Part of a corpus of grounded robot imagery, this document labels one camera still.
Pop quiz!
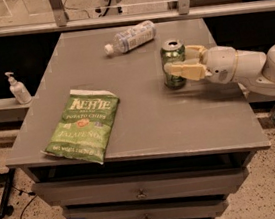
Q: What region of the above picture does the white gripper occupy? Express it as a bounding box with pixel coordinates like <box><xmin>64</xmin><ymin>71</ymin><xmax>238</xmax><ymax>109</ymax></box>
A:
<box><xmin>163</xmin><ymin>44</ymin><xmax>237</xmax><ymax>84</ymax></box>

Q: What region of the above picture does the green soda can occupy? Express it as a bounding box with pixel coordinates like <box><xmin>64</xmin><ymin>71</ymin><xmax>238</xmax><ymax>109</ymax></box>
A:
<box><xmin>160</xmin><ymin>38</ymin><xmax>186</xmax><ymax>90</ymax></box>

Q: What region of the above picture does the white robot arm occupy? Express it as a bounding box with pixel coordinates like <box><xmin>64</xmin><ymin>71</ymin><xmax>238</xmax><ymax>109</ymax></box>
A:
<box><xmin>163</xmin><ymin>45</ymin><xmax>275</xmax><ymax>97</ymax></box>

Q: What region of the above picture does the clear plastic water bottle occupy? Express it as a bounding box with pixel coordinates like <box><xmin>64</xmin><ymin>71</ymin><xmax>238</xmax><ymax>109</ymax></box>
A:
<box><xmin>104</xmin><ymin>20</ymin><xmax>156</xmax><ymax>56</ymax></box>

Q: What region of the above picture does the grey drawer cabinet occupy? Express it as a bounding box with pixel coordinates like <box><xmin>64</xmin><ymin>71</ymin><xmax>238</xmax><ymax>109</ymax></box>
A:
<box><xmin>7</xmin><ymin>19</ymin><xmax>270</xmax><ymax>210</ymax></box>

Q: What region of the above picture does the green Kettle chips bag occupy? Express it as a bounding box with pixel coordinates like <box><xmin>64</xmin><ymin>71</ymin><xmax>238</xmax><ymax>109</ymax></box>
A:
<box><xmin>43</xmin><ymin>89</ymin><xmax>119</xmax><ymax>164</ymax></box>

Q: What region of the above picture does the white pump soap bottle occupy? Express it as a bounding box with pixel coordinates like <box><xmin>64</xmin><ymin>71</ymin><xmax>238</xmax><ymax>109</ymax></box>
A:
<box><xmin>5</xmin><ymin>72</ymin><xmax>32</xmax><ymax>105</ymax></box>

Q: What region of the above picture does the middle grey drawer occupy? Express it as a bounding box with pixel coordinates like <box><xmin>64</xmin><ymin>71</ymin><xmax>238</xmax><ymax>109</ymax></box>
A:
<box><xmin>63</xmin><ymin>200</ymin><xmax>229</xmax><ymax>219</ymax></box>

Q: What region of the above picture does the top grey drawer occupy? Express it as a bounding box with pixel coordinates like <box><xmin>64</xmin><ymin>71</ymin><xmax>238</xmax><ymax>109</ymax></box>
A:
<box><xmin>32</xmin><ymin>167</ymin><xmax>249</xmax><ymax>206</ymax></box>

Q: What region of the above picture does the black stand leg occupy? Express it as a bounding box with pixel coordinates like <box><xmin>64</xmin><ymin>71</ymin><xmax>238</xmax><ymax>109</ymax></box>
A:
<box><xmin>0</xmin><ymin>168</ymin><xmax>16</xmax><ymax>219</ymax></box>

